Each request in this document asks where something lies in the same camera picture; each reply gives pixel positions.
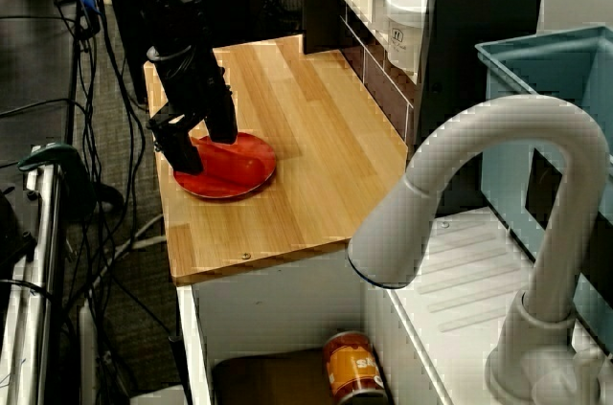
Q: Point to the grey toy faucet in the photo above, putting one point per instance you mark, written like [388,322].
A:
[574,175]

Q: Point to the brown mat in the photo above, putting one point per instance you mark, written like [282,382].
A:
[268,381]

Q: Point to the black framed wicker door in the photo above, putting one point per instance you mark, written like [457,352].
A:
[178,362]

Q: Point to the red toy sausage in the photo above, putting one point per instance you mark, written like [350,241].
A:
[239,165]

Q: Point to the teal plastic bin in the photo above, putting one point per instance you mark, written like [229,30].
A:
[527,89]

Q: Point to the black bulky object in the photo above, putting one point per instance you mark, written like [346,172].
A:
[12,232]

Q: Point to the green bar clamp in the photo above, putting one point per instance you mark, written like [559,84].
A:
[57,156]

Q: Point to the black computer tower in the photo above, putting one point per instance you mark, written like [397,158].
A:
[239,3]

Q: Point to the aluminium frame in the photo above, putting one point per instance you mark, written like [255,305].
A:
[45,232]

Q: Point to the red round plate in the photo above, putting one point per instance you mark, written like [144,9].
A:
[225,190]

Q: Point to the brass counter screw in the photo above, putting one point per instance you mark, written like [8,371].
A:
[246,255]

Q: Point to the white jar with printed logo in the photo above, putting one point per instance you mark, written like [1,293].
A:
[407,41]

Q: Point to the grey desk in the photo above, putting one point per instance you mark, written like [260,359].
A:
[33,65]

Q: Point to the white sink unit with drainboard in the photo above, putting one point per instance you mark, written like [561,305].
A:
[479,261]

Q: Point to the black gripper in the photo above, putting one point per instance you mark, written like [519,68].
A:
[191,84]

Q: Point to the black end panel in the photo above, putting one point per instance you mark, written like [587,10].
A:
[325,7]

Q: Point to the orange soup can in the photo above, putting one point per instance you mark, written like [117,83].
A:
[349,366]

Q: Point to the black hutch post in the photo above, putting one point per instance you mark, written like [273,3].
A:
[479,17]

